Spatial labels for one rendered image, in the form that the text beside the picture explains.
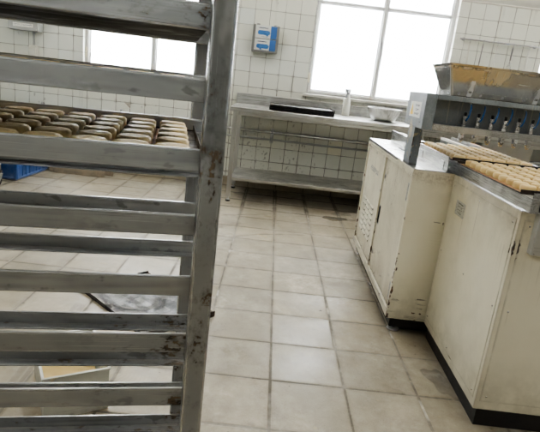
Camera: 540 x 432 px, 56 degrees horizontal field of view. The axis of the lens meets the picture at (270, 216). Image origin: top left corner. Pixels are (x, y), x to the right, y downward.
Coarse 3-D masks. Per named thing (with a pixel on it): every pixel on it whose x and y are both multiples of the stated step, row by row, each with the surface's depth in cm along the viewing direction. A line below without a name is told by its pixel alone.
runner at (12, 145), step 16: (0, 144) 63; (16, 144) 63; (32, 144) 63; (48, 144) 64; (64, 144) 64; (80, 144) 64; (96, 144) 65; (112, 144) 65; (128, 144) 65; (144, 144) 66; (64, 160) 65; (80, 160) 65; (96, 160) 65; (112, 160) 66; (128, 160) 66; (144, 160) 66; (160, 160) 67; (176, 160) 67; (192, 160) 68
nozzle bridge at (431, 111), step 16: (416, 96) 244; (432, 96) 226; (448, 96) 226; (416, 112) 241; (432, 112) 228; (448, 112) 236; (464, 112) 236; (480, 112) 235; (496, 112) 235; (528, 112) 235; (416, 128) 240; (432, 128) 233; (448, 128) 233; (464, 128) 232; (480, 128) 237; (496, 128) 237; (512, 128) 237; (528, 128) 237; (416, 144) 242; (416, 160) 244
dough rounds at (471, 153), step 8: (424, 144) 284; (432, 144) 272; (440, 144) 278; (448, 144) 283; (440, 152) 257; (448, 152) 244; (456, 152) 250; (464, 152) 251; (472, 152) 256; (480, 152) 261; (488, 152) 266; (496, 152) 271; (488, 160) 232; (496, 160) 233; (504, 160) 234; (512, 160) 238; (520, 160) 242
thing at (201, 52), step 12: (204, 0) 101; (204, 48) 104; (204, 60) 104; (204, 72) 105; (192, 108) 107; (192, 180) 111; (192, 192) 111; (192, 240) 114; (180, 264) 116; (180, 300) 118; (180, 312) 119; (180, 372) 123
